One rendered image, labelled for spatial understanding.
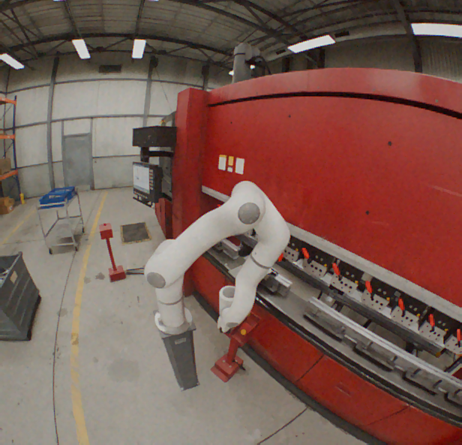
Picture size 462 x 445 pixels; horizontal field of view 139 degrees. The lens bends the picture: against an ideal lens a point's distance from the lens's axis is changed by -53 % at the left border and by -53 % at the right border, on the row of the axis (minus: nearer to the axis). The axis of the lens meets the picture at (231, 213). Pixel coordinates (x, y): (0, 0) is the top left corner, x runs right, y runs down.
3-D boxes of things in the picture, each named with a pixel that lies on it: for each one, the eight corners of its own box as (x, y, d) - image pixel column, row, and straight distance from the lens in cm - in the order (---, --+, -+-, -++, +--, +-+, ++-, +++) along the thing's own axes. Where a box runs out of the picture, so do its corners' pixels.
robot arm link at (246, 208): (171, 272, 82) (158, 299, 72) (151, 253, 80) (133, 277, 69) (268, 201, 63) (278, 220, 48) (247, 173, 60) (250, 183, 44)
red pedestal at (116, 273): (108, 274, 300) (95, 223, 259) (123, 270, 300) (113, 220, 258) (109, 282, 284) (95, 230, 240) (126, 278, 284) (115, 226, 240)
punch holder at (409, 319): (388, 317, 114) (405, 293, 106) (391, 308, 121) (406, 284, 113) (409, 329, 118) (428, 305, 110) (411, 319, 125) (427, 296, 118)
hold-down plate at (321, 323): (302, 317, 129) (304, 314, 127) (307, 312, 133) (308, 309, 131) (340, 341, 128) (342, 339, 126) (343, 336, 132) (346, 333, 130)
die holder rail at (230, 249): (202, 235, 195) (203, 227, 191) (208, 234, 198) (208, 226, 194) (233, 260, 162) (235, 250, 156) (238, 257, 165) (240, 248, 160)
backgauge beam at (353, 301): (225, 231, 205) (226, 223, 200) (235, 229, 213) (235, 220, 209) (437, 358, 176) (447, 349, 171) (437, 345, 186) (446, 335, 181)
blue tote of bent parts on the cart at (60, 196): (47, 203, 405) (46, 193, 402) (70, 200, 387) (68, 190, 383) (40, 210, 375) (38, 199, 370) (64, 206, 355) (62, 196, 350)
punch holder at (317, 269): (301, 267, 116) (309, 244, 108) (307, 262, 123) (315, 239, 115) (322, 279, 113) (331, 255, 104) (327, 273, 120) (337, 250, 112)
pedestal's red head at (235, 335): (218, 329, 136) (220, 314, 122) (234, 317, 144) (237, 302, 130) (241, 347, 131) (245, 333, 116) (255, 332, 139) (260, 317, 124)
